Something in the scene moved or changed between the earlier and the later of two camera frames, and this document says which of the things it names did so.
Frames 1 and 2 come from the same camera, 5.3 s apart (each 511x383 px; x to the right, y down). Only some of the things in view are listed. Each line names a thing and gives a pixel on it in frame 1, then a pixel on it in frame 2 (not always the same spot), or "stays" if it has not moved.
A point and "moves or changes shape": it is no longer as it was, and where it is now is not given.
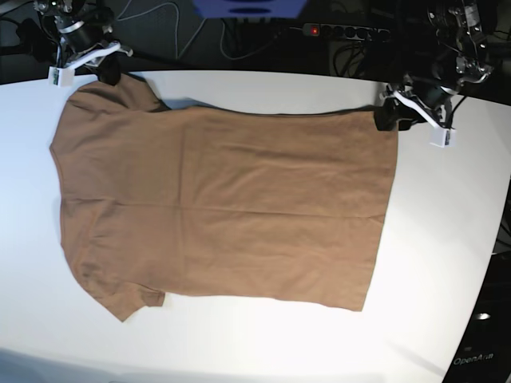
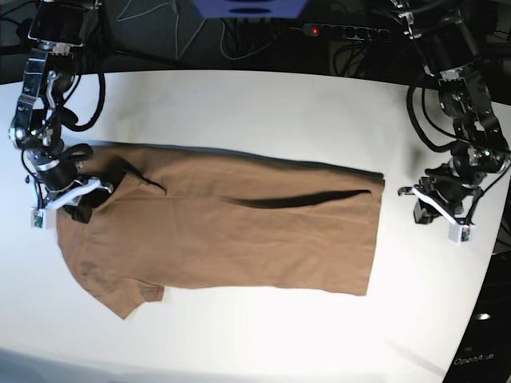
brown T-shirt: x=160 y=199 moves or changes shape
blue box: x=251 y=9 stays
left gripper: x=430 y=92 -> x=449 y=190
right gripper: x=80 y=36 -> x=53 y=175
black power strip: x=370 y=34 stays
